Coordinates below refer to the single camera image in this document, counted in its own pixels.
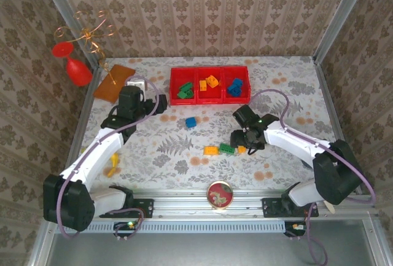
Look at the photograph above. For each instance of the grey metal panel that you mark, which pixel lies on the grey metal panel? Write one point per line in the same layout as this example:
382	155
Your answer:
199	250

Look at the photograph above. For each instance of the floral patterned tablecloth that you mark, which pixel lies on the floral patterned tablecloth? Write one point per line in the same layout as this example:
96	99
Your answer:
199	167

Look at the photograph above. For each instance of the yellow plastic object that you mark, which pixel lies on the yellow plastic object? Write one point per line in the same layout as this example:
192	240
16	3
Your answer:
114	160

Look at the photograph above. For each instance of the black controller board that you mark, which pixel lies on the black controller board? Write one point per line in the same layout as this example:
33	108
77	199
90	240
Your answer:
291	227
122	226

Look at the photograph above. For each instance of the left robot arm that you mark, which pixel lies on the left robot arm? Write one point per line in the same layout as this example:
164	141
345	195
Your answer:
98	155

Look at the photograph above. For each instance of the small yellow toy brick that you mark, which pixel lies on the small yellow toy brick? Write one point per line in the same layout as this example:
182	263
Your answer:
242	149

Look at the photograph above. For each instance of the wooden spoon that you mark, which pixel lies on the wooden spoon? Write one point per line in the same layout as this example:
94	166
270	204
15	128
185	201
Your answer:
328	208

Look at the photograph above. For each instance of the round red decorated dish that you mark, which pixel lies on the round red decorated dish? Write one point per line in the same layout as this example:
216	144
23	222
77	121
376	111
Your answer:
220	195

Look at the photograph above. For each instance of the blue toy brick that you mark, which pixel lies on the blue toy brick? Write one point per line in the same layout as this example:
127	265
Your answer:
191	122
234	91
238	82

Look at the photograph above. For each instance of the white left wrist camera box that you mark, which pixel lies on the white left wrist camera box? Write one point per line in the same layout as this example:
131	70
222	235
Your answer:
136	83

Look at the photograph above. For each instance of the aluminium frame post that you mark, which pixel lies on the aluminium frame post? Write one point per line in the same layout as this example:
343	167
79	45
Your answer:
341	17
70	17

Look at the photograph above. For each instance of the aluminium side rail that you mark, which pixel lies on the aluminium side rail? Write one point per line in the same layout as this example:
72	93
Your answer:
89	100

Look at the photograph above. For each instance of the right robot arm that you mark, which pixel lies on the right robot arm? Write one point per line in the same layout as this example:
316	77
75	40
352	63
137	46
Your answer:
291	140

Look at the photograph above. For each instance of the yellow rounded toy brick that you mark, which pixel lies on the yellow rounded toy brick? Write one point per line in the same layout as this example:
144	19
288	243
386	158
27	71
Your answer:
212	81

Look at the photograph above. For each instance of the aluminium front rail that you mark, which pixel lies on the aluminium front rail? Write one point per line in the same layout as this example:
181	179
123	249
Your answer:
184	204

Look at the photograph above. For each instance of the orange wooden base board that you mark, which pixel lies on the orange wooden base board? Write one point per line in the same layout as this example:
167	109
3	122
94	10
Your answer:
107	88

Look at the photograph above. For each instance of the red plastic goblet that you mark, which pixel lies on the red plastic goblet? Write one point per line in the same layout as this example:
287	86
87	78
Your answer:
78	74

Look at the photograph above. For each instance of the long green toy brick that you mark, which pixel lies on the long green toy brick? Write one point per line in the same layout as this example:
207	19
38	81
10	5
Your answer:
227	148

